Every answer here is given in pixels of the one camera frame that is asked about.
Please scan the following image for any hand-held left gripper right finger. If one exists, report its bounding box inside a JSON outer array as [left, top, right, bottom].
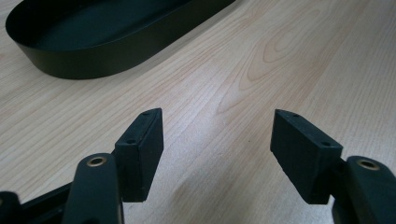
[[269, 108, 344, 205]]

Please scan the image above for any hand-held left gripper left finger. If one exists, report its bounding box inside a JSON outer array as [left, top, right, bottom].
[[112, 107, 164, 203]]

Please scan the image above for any black oval tray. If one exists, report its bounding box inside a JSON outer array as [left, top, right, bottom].
[[5, 0, 236, 80]]

